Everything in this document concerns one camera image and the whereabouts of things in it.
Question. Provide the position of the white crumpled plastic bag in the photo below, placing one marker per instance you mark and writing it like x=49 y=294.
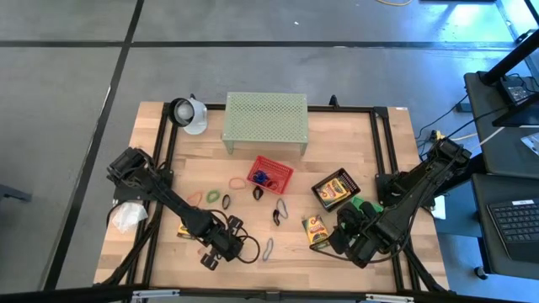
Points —
x=126 y=215

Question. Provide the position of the black plastic basket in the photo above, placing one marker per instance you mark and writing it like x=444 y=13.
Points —
x=351 y=179

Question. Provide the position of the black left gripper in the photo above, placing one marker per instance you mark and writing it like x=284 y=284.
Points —
x=221 y=242

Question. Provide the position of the wide black silicone wristband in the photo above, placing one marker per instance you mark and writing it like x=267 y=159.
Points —
x=255 y=192

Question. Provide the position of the yellow green Crayola crayon box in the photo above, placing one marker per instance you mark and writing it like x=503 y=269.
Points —
x=315 y=230
x=332 y=192
x=182 y=232

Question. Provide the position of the black diagonal support beam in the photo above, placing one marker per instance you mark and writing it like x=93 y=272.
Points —
x=513 y=56

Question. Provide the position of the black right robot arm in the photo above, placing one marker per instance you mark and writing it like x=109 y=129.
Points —
x=421 y=189

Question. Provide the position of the blue rubber band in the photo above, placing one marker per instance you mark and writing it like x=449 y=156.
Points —
x=264 y=254
x=286 y=210

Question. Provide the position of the yellow power plug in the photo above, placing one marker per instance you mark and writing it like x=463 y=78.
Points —
x=438 y=134

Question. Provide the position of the pale green mesh shelf riser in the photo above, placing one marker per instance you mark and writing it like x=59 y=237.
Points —
x=265 y=120

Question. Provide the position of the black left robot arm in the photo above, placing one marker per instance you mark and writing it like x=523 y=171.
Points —
x=168 y=198

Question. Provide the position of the black computer keyboard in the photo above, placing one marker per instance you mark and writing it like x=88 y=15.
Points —
x=513 y=227

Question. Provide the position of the red plastic basket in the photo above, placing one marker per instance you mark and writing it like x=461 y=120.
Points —
x=280 y=170

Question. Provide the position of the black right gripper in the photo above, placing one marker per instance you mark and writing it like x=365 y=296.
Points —
x=358 y=235

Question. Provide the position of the black desk with adapter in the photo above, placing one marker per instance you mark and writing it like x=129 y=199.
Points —
x=505 y=160

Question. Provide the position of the black desk with keyboard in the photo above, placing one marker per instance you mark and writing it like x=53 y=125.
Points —
x=480 y=189

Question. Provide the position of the orange rubber band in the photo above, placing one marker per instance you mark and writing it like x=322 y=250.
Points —
x=201 y=252
x=189 y=200
x=229 y=183

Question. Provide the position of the green plastic basket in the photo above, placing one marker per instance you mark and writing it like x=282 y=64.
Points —
x=358 y=202

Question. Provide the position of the dark chair base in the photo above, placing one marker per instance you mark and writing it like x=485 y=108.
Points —
x=12 y=192

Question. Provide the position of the black camera rig beam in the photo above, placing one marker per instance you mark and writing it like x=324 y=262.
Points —
x=84 y=294

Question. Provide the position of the black power adapter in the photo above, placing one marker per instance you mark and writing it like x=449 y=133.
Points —
x=516 y=90

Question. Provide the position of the silver aluminium rail bracket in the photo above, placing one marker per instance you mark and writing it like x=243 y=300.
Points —
x=389 y=299
x=156 y=293

